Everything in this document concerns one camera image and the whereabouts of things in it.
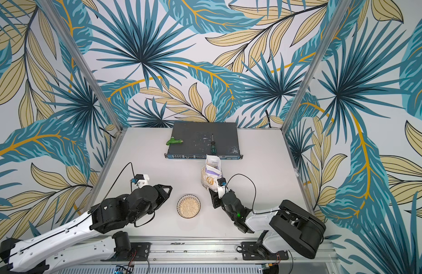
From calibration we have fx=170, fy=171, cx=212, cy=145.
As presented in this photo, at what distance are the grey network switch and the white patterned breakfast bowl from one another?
0.90ft

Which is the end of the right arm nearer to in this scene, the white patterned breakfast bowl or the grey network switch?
the white patterned breakfast bowl

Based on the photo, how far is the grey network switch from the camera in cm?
105

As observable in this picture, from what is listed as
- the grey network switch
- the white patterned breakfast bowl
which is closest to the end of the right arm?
the white patterned breakfast bowl

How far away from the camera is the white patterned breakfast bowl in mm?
812
